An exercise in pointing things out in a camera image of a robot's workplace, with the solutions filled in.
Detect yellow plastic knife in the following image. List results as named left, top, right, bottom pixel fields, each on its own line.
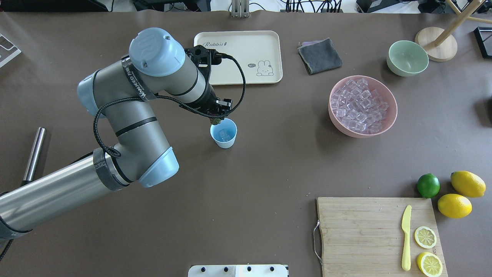
left=401, top=205, right=412, bottom=271

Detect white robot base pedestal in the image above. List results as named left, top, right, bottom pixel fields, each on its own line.
left=188, top=264, right=289, bottom=277

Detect red strawberry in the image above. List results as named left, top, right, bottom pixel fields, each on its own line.
left=209, top=118, right=222, bottom=126

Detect cream rabbit tray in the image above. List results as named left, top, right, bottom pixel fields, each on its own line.
left=194, top=30, right=283, bottom=84

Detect clear ice cubes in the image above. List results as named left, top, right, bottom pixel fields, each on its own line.
left=331, top=78, right=389, bottom=134

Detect whole yellow lemon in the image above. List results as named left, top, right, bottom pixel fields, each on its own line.
left=437, top=194, right=472, bottom=219

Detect light blue plastic cup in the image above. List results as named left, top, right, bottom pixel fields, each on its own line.
left=210, top=118, right=238, bottom=149

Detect mint green bowl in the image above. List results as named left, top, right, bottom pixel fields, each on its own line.
left=386, top=40, right=429, bottom=77

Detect lower lemon slice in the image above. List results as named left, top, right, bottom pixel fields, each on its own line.
left=417, top=252, right=444, bottom=277

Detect green lime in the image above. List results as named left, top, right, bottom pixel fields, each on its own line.
left=417, top=173, right=440, bottom=199

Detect steel muddler black tip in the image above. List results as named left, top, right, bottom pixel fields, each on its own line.
left=21, top=127, right=46, bottom=186

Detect upper lemon slice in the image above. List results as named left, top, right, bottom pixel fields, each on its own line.
left=414, top=226, right=437, bottom=249

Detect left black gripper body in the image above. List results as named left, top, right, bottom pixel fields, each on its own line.
left=184, top=45, right=232, bottom=118

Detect grey folded cloth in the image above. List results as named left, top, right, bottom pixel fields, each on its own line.
left=298, top=37, right=343, bottom=74

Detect white wire cup rack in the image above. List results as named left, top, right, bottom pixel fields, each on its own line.
left=0, top=34, right=22, bottom=68

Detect pink bowl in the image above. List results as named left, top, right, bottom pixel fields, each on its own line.
left=328, top=75, right=398, bottom=138

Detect wooden cup tree stand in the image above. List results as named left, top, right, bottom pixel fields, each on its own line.
left=415, top=0, right=491, bottom=62

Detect wooden cutting board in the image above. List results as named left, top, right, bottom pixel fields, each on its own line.
left=316, top=197, right=439, bottom=277

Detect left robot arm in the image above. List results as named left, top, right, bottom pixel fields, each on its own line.
left=0, top=27, right=235, bottom=242

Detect lemon slice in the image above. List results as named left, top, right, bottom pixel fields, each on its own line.
left=417, top=252, right=444, bottom=277
left=414, top=226, right=437, bottom=249

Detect brown table mat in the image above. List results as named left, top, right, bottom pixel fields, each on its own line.
left=1, top=10, right=491, bottom=277

